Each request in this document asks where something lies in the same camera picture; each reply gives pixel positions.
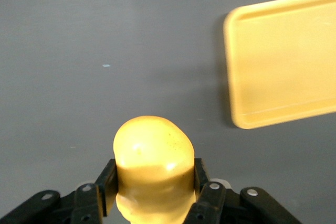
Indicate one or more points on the yellow plastic tray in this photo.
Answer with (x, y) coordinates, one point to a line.
(283, 72)

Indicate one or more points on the yellow potato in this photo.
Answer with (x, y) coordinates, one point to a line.
(153, 161)

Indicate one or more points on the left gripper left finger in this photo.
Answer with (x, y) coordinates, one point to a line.
(86, 203)

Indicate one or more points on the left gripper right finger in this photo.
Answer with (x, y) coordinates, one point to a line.
(212, 205)

